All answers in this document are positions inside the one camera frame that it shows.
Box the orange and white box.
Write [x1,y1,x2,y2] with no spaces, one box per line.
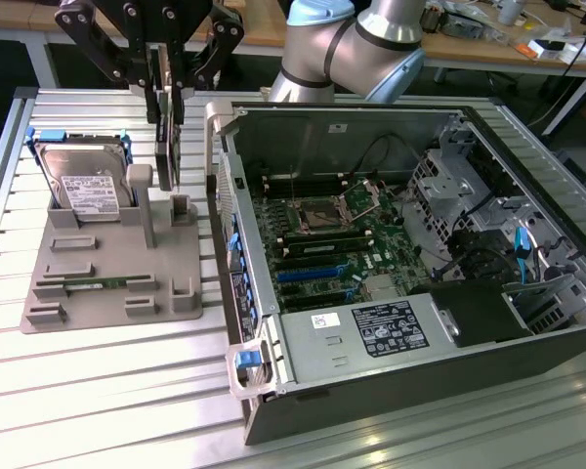
[514,37,568,61]

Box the electronics pile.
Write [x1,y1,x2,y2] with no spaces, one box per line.
[421,0,485,38]

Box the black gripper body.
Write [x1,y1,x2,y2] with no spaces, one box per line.
[90,0,212,49]

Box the silver hard disk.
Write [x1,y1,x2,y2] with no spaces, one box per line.
[34,141,131,224]

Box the CPU socket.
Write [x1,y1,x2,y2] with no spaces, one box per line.
[296,196,347,232]

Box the silver disk bay cage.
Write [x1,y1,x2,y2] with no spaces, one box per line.
[401,148,495,256]

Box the blue disk wire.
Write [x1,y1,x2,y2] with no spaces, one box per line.
[514,226,532,285]

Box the black graphics card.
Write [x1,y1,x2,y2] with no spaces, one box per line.
[153,43,183,193]

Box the grey cup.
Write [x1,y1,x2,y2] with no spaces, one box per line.
[497,0,524,26]

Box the black wire in case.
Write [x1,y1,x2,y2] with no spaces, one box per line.
[350,133,422,180]

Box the long wooden desk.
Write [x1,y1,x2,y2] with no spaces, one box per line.
[0,0,290,51]

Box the green RAM stick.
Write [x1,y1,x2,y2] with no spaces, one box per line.
[35,277,153,290]

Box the silver power supply unit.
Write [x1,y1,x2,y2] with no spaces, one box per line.
[278,292,465,385]

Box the black plastic shroud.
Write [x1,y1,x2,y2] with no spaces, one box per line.
[427,280,534,350]

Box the open black PC case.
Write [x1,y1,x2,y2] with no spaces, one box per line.
[203,101,586,447]

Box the metal socket cover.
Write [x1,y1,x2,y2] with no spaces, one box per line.
[338,177,381,224]

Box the cluttered wooden desk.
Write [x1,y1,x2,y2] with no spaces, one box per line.
[418,19,586,78]

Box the hard disk drive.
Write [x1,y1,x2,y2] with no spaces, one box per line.
[24,127,136,206]

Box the grey corner bracket blue clip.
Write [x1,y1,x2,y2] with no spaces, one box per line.
[224,338,277,400]

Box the silver chipset heatsink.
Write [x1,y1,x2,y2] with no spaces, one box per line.
[362,277,407,302]

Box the grey plastic parts rack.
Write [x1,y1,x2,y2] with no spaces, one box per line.
[20,163,205,336]

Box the green motherboard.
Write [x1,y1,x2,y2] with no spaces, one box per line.
[251,176,429,315]

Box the blue expansion slot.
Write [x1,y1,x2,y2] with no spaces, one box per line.
[276,265,349,284]

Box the black expansion slot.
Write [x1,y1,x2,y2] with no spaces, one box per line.
[277,279,356,307]

